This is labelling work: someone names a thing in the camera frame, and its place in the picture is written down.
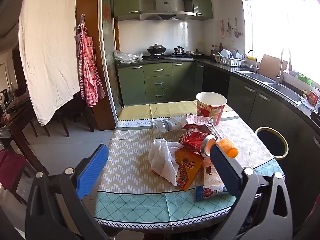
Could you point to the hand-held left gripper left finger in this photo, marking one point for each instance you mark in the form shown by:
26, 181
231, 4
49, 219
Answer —
91, 172

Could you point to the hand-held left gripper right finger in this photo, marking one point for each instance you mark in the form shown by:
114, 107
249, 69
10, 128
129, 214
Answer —
225, 172

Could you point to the white cartoon snack packet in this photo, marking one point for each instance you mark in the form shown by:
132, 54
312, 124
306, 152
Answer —
208, 172

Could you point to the blue white packet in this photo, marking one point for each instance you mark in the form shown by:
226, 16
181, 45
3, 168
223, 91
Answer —
210, 191

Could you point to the orange triangular packet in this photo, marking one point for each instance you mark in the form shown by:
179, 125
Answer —
188, 167

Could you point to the red soda can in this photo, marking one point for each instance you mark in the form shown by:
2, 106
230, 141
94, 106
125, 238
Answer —
192, 140

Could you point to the dark trash bin yellow rim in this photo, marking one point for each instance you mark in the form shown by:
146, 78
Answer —
271, 142

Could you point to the red carton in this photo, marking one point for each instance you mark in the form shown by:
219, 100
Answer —
197, 121

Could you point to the white cloth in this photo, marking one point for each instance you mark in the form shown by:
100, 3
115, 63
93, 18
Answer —
162, 160

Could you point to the red paper bucket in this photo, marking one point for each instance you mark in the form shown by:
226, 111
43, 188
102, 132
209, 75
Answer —
211, 110

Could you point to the clear plastic bottle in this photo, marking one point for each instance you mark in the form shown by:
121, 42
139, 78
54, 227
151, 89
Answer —
165, 125

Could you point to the patterned tablecloth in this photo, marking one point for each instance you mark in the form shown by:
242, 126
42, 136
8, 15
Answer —
132, 160

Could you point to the dark wooden chair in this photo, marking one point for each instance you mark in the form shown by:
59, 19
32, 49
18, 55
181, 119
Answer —
60, 120

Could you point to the dark red cloth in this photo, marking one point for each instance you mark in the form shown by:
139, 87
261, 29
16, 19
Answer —
11, 167

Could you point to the dark wooden dining table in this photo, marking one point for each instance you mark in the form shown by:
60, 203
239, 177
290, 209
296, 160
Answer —
17, 122

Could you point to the steel double sink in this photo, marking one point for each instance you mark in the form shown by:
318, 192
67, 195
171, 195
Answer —
282, 88

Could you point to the dark stone countertop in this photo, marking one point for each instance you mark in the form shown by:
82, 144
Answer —
220, 66

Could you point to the red checked apron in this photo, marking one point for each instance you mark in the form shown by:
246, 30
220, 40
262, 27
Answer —
87, 62

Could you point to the dish rack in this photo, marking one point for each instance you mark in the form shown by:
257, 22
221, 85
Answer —
230, 62

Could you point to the yellow pump bottle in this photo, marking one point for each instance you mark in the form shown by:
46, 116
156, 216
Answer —
304, 94

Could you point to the green lower cabinets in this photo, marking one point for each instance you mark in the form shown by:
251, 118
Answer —
157, 82

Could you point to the green cabinets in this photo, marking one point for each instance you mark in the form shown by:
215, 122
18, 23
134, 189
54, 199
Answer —
126, 0
157, 82

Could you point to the small steel faucet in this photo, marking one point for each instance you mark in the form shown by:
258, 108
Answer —
254, 62

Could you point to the red printed tub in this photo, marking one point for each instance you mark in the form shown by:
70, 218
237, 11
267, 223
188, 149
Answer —
313, 97

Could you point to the cardboard piece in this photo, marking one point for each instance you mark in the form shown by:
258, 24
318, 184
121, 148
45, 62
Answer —
270, 65

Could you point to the white plates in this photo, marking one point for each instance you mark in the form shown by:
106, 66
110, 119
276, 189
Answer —
225, 53

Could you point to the clear plastic bag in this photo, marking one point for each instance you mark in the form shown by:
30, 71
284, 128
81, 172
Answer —
127, 57

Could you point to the tall steel faucet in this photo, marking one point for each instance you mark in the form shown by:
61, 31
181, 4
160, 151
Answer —
281, 65

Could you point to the frying pan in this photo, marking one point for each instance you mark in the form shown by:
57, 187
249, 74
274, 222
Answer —
197, 53

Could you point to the green cloth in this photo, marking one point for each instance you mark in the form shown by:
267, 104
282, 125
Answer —
303, 78

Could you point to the condiment bottles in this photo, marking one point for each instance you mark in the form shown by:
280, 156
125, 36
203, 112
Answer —
217, 50

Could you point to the white hanging sheet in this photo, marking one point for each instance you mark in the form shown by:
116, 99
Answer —
50, 55

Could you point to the gas stove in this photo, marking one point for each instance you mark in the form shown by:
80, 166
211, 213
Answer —
170, 57

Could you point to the small black pot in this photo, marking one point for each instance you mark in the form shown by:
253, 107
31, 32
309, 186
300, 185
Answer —
178, 50

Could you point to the black wok with lid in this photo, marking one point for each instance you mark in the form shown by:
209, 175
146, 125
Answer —
156, 48

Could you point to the hanging kitchen utensils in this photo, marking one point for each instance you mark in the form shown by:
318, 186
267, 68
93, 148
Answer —
230, 27

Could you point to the window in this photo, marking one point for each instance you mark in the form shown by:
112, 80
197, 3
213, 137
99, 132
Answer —
282, 25

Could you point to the green upper cabinets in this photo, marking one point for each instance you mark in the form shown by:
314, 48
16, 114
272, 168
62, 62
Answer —
126, 0

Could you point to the steel range hood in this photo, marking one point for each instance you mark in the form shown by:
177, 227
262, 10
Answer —
165, 5

